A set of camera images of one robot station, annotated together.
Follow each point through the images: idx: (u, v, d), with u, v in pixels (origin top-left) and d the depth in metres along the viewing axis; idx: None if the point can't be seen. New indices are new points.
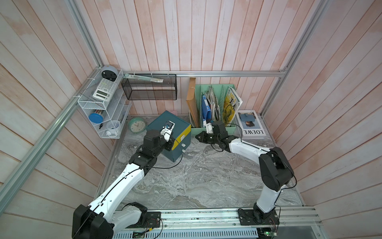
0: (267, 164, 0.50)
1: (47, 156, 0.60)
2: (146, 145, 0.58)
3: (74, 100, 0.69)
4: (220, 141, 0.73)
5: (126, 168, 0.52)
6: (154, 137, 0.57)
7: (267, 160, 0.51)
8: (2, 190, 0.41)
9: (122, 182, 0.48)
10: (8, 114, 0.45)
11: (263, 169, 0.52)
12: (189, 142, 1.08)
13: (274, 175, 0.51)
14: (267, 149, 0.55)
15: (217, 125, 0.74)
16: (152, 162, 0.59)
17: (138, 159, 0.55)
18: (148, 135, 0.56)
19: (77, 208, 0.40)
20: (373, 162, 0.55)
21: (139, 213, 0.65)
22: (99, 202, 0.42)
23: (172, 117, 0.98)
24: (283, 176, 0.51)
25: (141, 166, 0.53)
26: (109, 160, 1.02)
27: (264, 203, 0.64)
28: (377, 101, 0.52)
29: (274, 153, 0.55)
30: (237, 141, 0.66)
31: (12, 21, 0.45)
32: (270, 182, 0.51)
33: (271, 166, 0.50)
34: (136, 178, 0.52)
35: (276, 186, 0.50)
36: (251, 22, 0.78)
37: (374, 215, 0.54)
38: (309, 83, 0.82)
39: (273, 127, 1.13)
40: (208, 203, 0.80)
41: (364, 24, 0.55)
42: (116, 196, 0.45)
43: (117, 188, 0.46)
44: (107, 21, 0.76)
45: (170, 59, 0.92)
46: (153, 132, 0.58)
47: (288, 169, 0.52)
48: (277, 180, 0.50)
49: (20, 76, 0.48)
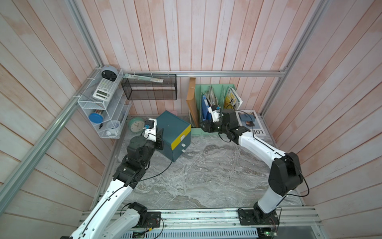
0: (280, 171, 0.47)
1: (47, 156, 0.60)
2: (132, 155, 0.50)
3: (74, 100, 0.69)
4: (229, 130, 0.68)
5: (109, 187, 0.46)
6: (140, 147, 0.49)
7: (282, 168, 0.47)
8: (2, 190, 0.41)
9: (105, 205, 0.43)
10: (8, 114, 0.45)
11: (274, 173, 0.49)
12: (189, 142, 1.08)
13: (284, 181, 0.48)
14: (283, 154, 0.50)
15: (228, 113, 0.66)
16: (140, 174, 0.52)
17: (123, 172, 0.49)
18: (133, 144, 0.49)
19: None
20: (372, 162, 0.55)
21: (137, 217, 0.65)
22: (81, 233, 0.39)
23: (174, 118, 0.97)
24: (291, 182, 0.49)
25: (127, 181, 0.47)
26: (109, 160, 1.02)
27: (266, 203, 0.63)
28: (377, 101, 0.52)
29: (289, 158, 0.51)
30: (248, 136, 0.61)
31: (12, 21, 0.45)
32: (277, 186, 0.50)
33: (284, 173, 0.48)
34: (122, 196, 0.48)
35: (283, 191, 0.48)
36: (251, 22, 0.78)
37: (374, 215, 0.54)
38: (309, 83, 0.82)
39: (273, 127, 1.13)
40: (208, 203, 0.80)
41: (364, 24, 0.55)
42: (99, 223, 0.42)
43: (100, 213, 0.42)
44: (107, 21, 0.76)
45: (170, 59, 0.92)
46: (138, 141, 0.50)
47: (298, 176, 0.50)
48: (286, 186, 0.48)
49: (20, 76, 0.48)
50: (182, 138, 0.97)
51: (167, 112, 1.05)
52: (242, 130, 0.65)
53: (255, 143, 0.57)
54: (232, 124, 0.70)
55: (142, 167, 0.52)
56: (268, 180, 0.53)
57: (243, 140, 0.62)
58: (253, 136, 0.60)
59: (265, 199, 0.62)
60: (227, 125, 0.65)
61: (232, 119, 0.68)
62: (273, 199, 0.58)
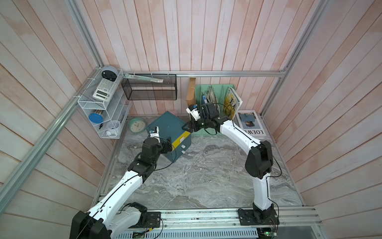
0: (255, 157, 0.54)
1: (47, 156, 0.60)
2: (144, 152, 0.59)
3: (74, 100, 0.69)
4: (211, 120, 0.71)
5: (125, 175, 0.53)
6: (153, 145, 0.59)
7: (256, 154, 0.54)
8: (2, 190, 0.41)
9: (121, 189, 0.48)
10: (9, 114, 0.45)
11: (249, 159, 0.56)
12: (190, 143, 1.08)
13: (258, 166, 0.55)
14: (258, 142, 0.57)
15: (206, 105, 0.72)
16: (150, 170, 0.60)
17: (136, 166, 0.57)
18: (147, 142, 0.59)
19: (75, 215, 0.40)
20: (373, 162, 0.55)
21: (138, 215, 0.65)
22: (98, 208, 0.43)
23: (172, 118, 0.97)
24: (264, 166, 0.57)
25: (140, 173, 0.54)
26: (109, 160, 1.02)
27: (259, 199, 0.66)
28: (377, 101, 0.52)
29: (263, 146, 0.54)
30: (229, 126, 0.65)
31: (13, 21, 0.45)
32: (251, 170, 0.58)
33: (258, 159, 0.55)
34: (135, 184, 0.53)
35: (257, 174, 0.57)
36: (251, 22, 0.78)
37: (375, 215, 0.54)
38: (309, 83, 0.82)
39: (274, 127, 1.13)
40: (208, 203, 0.80)
41: (364, 24, 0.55)
42: (115, 203, 0.46)
43: (116, 195, 0.47)
44: (107, 21, 0.76)
45: (170, 59, 0.92)
46: (151, 140, 0.60)
47: (269, 160, 0.58)
48: (260, 170, 0.56)
49: (21, 77, 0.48)
50: (182, 140, 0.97)
51: (166, 114, 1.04)
52: (224, 119, 0.68)
53: (235, 132, 0.62)
54: (213, 114, 0.74)
55: (152, 164, 0.60)
56: (244, 166, 0.60)
57: (223, 128, 0.66)
58: (234, 125, 0.65)
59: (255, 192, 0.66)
60: (208, 117, 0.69)
61: (211, 109, 0.73)
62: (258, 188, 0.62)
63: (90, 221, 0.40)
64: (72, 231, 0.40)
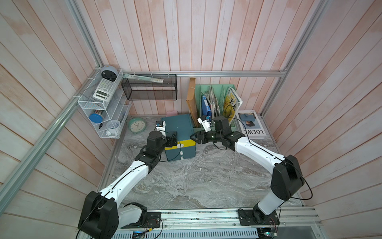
0: (282, 176, 0.46)
1: (47, 156, 0.60)
2: (149, 145, 0.63)
3: (74, 100, 0.69)
4: (224, 138, 0.67)
5: (132, 165, 0.56)
6: (157, 138, 0.62)
7: (283, 172, 0.46)
8: (1, 190, 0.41)
9: (129, 175, 0.51)
10: (9, 114, 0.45)
11: (275, 179, 0.48)
12: (194, 154, 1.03)
13: (288, 186, 0.48)
14: (282, 158, 0.49)
15: (219, 120, 0.66)
16: (155, 162, 0.63)
17: (143, 157, 0.60)
18: (151, 136, 0.61)
19: (87, 195, 0.42)
20: (373, 162, 0.55)
21: (140, 211, 0.66)
22: (109, 190, 0.45)
23: (179, 121, 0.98)
24: (294, 186, 0.48)
25: (146, 163, 0.58)
26: (109, 160, 1.02)
27: (266, 205, 0.63)
28: (377, 101, 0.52)
29: (289, 162, 0.50)
30: (243, 143, 0.60)
31: (12, 21, 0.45)
32: (280, 192, 0.49)
33: (286, 178, 0.47)
34: (142, 173, 0.56)
35: (287, 196, 0.47)
36: (251, 22, 0.78)
37: (374, 215, 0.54)
38: (309, 83, 0.81)
39: (274, 127, 1.13)
40: (208, 203, 0.80)
41: (364, 24, 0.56)
42: (125, 185, 0.48)
43: (126, 179, 0.49)
44: (106, 21, 0.76)
45: (170, 59, 0.92)
46: (155, 133, 0.63)
47: (300, 179, 0.49)
48: (290, 190, 0.47)
49: (21, 77, 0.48)
50: (180, 147, 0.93)
51: (184, 115, 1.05)
52: (237, 137, 0.63)
53: (252, 148, 0.56)
54: (226, 131, 0.68)
55: (157, 155, 0.64)
56: (270, 186, 0.52)
57: (239, 146, 0.60)
58: (249, 142, 0.59)
59: (264, 200, 0.63)
60: (221, 133, 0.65)
61: (224, 125, 0.67)
62: (272, 200, 0.58)
63: (100, 201, 0.45)
64: (83, 211, 0.42)
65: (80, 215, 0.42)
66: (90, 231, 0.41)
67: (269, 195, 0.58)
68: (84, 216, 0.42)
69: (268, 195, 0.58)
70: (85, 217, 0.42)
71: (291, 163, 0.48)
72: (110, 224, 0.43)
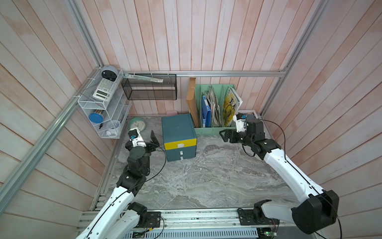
0: (314, 211, 0.40)
1: (47, 156, 0.60)
2: (132, 165, 0.54)
3: (74, 100, 0.69)
4: (253, 143, 0.59)
5: (113, 192, 0.50)
6: (139, 157, 0.52)
7: (316, 207, 0.40)
8: (1, 190, 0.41)
9: (109, 211, 0.46)
10: (9, 114, 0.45)
11: (303, 209, 0.42)
12: (194, 154, 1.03)
13: (316, 223, 0.42)
14: (320, 190, 0.43)
15: (254, 124, 0.59)
16: (142, 181, 0.56)
17: (126, 180, 0.53)
18: (132, 156, 0.52)
19: None
20: (372, 162, 0.55)
21: (137, 218, 0.65)
22: (85, 236, 0.41)
23: (182, 122, 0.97)
24: (322, 224, 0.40)
25: (130, 188, 0.51)
26: (109, 160, 1.02)
27: (270, 211, 0.62)
28: (377, 101, 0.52)
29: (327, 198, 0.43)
30: (278, 157, 0.52)
31: (13, 22, 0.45)
32: (303, 223, 0.44)
33: (319, 215, 0.43)
34: (124, 202, 0.50)
35: (309, 230, 0.42)
36: (251, 22, 0.78)
37: (374, 215, 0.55)
38: (309, 83, 0.81)
39: (273, 127, 1.13)
40: (208, 203, 0.80)
41: (364, 24, 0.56)
42: (103, 227, 0.44)
43: (104, 218, 0.44)
44: (107, 21, 0.75)
45: (170, 59, 0.92)
46: (136, 152, 0.53)
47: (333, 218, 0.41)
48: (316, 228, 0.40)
49: (21, 77, 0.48)
50: (180, 147, 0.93)
51: (185, 116, 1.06)
52: (271, 146, 0.56)
53: (285, 167, 0.49)
54: (258, 136, 0.61)
55: (143, 175, 0.56)
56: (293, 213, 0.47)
57: (271, 158, 0.53)
58: (284, 158, 0.52)
59: (271, 206, 0.61)
60: (251, 137, 0.64)
61: (258, 130, 0.60)
62: (281, 211, 0.55)
63: None
64: None
65: None
66: None
67: (282, 208, 0.54)
68: None
69: (281, 207, 0.55)
70: None
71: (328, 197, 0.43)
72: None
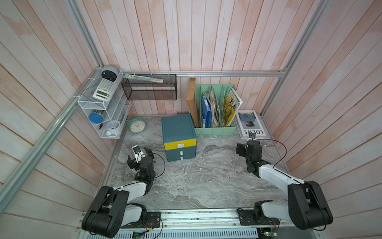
0: (297, 195, 0.45)
1: (47, 156, 0.60)
2: (143, 171, 0.69)
3: (74, 100, 0.69)
4: (250, 164, 0.69)
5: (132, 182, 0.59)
6: (148, 165, 0.69)
7: (298, 192, 0.45)
8: (1, 190, 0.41)
9: (133, 184, 0.57)
10: (9, 114, 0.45)
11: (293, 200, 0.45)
12: (194, 154, 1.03)
13: (303, 209, 0.43)
14: (301, 181, 0.48)
15: (252, 145, 0.70)
16: (150, 183, 0.70)
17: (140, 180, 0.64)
18: (143, 164, 0.67)
19: (100, 188, 0.47)
20: (373, 162, 0.55)
21: (140, 211, 0.66)
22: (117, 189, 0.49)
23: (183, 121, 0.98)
24: (312, 215, 0.43)
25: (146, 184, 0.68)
26: (109, 160, 1.02)
27: (270, 211, 0.61)
28: (378, 101, 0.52)
29: (309, 188, 0.48)
30: (267, 167, 0.61)
31: (13, 22, 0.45)
32: (298, 218, 0.44)
33: (302, 200, 0.44)
34: (141, 187, 0.63)
35: (304, 222, 0.42)
36: (251, 22, 0.78)
37: (374, 215, 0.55)
38: (309, 83, 0.81)
39: (273, 127, 1.13)
40: (208, 203, 0.80)
41: (364, 24, 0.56)
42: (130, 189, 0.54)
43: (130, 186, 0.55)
44: (107, 21, 0.76)
45: (170, 59, 0.92)
46: (146, 161, 0.69)
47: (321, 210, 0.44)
48: (307, 218, 0.43)
49: (21, 77, 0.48)
50: (180, 147, 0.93)
51: (185, 116, 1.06)
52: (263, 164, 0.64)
53: (273, 172, 0.57)
54: (254, 157, 0.72)
55: (151, 179, 0.70)
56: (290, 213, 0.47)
57: (262, 171, 0.63)
58: (272, 167, 0.60)
59: (271, 205, 0.60)
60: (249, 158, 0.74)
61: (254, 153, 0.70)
62: (280, 211, 0.55)
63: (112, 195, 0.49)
64: (94, 204, 0.44)
65: (90, 208, 0.44)
66: (100, 220, 0.42)
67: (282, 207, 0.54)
68: (96, 208, 0.44)
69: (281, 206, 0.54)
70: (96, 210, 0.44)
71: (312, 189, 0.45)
72: (118, 215, 0.45)
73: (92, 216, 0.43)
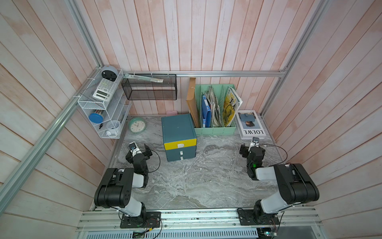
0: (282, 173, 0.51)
1: (47, 156, 0.60)
2: (136, 167, 0.72)
3: (74, 100, 0.69)
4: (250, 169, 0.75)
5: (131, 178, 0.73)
6: (141, 160, 0.72)
7: (283, 169, 0.51)
8: (1, 190, 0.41)
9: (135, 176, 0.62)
10: (8, 114, 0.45)
11: (280, 179, 0.50)
12: (194, 154, 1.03)
13: (289, 183, 0.48)
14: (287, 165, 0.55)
15: (254, 152, 0.74)
16: (146, 178, 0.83)
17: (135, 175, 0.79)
18: (136, 160, 0.71)
19: (107, 170, 0.52)
20: (372, 162, 0.55)
21: (140, 206, 0.67)
22: None
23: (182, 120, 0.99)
24: (297, 188, 0.47)
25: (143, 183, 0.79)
26: (109, 160, 1.02)
27: (268, 205, 0.63)
28: (377, 101, 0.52)
29: (295, 172, 0.54)
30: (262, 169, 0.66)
31: (12, 21, 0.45)
32: (287, 194, 0.47)
33: (287, 176, 0.50)
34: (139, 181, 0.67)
35: (291, 195, 0.46)
36: (251, 22, 0.78)
37: (374, 215, 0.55)
38: (309, 83, 0.82)
39: (273, 127, 1.13)
40: (208, 203, 0.80)
41: (364, 24, 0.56)
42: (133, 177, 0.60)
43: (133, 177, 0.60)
44: (106, 21, 0.76)
45: (171, 59, 0.92)
46: (139, 157, 0.72)
47: (306, 185, 0.47)
48: (294, 192, 0.46)
49: (21, 77, 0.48)
50: (180, 147, 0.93)
51: (185, 115, 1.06)
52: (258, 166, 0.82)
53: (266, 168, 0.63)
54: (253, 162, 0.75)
55: (146, 173, 0.75)
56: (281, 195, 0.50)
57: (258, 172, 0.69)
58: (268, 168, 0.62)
59: (269, 200, 0.62)
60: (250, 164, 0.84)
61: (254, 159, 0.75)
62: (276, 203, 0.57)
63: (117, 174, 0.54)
64: (102, 182, 0.48)
65: (99, 185, 0.47)
66: (112, 191, 0.46)
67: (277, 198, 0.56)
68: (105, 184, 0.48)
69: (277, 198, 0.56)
70: (106, 186, 0.47)
71: (296, 169, 0.51)
72: (127, 185, 0.49)
73: (103, 191, 0.46)
